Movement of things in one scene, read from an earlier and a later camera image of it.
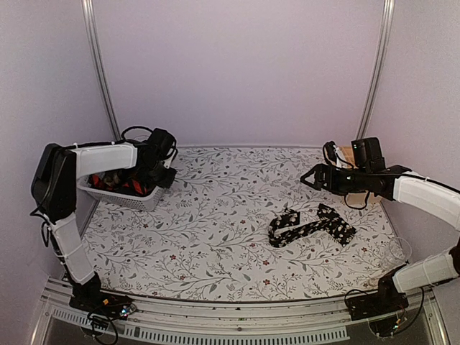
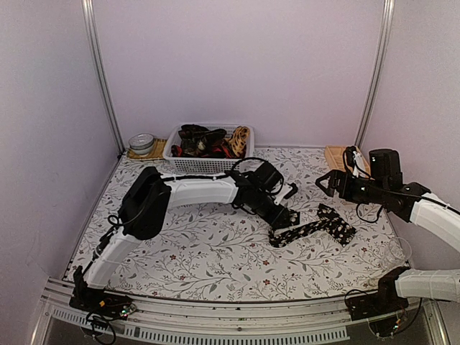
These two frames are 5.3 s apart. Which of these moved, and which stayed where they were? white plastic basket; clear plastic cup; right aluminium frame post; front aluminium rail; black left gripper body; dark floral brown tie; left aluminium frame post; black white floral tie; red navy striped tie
Moved: black left gripper body; white plastic basket; red navy striped tie; dark floral brown tie
Stayed: clear plastic cup; left aluminium frame post; right aluminium frame post; black white floral tie; front aluminium rail
